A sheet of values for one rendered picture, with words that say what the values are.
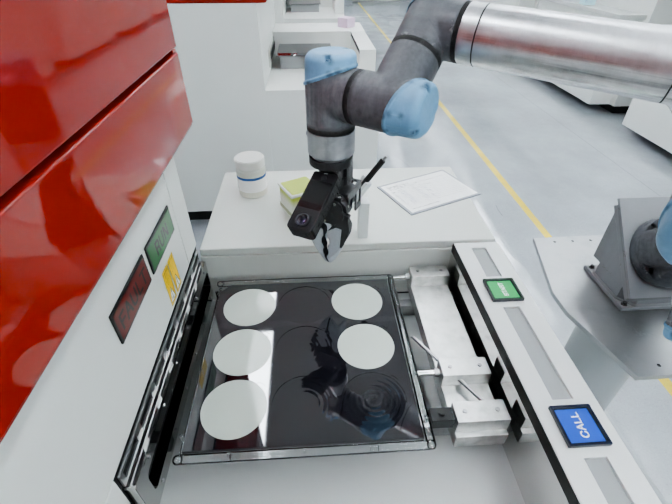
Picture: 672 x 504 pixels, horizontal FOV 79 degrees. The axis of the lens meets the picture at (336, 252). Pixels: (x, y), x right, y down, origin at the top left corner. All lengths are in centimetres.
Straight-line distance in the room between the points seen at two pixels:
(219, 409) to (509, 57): 63
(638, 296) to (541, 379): 45
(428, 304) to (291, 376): 32
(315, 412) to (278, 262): 34
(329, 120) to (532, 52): 27
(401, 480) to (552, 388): 26
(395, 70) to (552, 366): 49
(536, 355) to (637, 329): 39
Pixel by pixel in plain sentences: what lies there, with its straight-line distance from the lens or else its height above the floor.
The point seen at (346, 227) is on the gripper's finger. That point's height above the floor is 108.
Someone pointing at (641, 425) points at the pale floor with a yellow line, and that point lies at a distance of 204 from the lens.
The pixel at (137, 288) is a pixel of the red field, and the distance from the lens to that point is 60.
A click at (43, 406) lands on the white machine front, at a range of 46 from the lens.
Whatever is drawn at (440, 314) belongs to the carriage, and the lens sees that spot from 84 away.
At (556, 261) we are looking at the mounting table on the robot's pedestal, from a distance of 117.
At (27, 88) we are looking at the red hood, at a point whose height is 139.
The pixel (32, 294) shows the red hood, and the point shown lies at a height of 128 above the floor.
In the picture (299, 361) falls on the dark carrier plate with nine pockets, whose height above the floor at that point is 90.
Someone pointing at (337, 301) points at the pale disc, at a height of 90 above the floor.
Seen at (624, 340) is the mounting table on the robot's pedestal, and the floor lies 82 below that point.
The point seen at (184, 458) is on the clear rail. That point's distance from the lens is 66.
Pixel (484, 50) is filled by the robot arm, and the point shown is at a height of 136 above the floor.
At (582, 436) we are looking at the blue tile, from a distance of 65.
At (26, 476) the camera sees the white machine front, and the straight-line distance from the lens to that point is 45.
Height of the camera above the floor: 147
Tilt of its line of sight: 38 degrees down
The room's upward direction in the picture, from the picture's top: straight up
